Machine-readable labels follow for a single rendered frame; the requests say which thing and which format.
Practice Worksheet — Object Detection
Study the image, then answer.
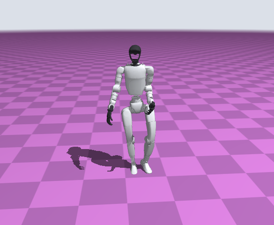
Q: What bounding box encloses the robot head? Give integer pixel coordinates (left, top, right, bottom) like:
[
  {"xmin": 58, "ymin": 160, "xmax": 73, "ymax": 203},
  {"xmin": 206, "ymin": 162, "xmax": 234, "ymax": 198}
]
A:
[{"xmin": 129, "ymin": 45, "xmax": 141, "ymax": 67}]

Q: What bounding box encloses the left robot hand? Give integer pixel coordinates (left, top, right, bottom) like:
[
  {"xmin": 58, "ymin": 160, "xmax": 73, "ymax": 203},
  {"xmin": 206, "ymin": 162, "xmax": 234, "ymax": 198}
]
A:
[{"xmin": 145, "ymin": 101, "xmax": 155, "ymax": 115}]

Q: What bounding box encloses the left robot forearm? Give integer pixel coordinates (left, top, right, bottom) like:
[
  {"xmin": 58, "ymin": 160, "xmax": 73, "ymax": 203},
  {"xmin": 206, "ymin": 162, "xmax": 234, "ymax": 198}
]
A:
[{"xmin": 146, "ymin": 91, "xmax": 154, "ymax": 105}]

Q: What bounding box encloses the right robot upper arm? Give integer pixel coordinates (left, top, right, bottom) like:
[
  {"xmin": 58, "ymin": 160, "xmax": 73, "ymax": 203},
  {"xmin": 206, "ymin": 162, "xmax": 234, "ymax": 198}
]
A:
[{"xmin": 113, "ymin": 66, "xmax": 125, "ymax": 93}]

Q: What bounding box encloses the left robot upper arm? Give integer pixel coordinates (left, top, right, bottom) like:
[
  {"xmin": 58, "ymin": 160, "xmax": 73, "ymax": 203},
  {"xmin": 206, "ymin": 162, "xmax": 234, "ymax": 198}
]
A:
[{"xmin": 144, "ymin": 66, "xmax": 154, "ymax": 92}]

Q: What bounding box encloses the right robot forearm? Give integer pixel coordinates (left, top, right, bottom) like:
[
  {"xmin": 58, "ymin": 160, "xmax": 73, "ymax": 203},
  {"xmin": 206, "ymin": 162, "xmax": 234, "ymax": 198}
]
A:
[{"xmin": 108, "ymin": 90, "xmax": 118, "ymax": 109}]

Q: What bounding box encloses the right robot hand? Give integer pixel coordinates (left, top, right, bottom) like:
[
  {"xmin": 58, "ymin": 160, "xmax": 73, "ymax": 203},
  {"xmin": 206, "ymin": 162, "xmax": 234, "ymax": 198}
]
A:
[{"xmin": 107, "ymin": 105, "xmax": 114, "ymax": 126}]

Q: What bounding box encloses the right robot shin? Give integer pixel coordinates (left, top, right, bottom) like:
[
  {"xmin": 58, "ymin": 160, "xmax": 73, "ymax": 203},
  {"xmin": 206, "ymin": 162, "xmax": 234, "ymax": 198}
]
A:
[{"xmin": 127, "ymin": 142, "xmax": 135, "ymax": 165}]

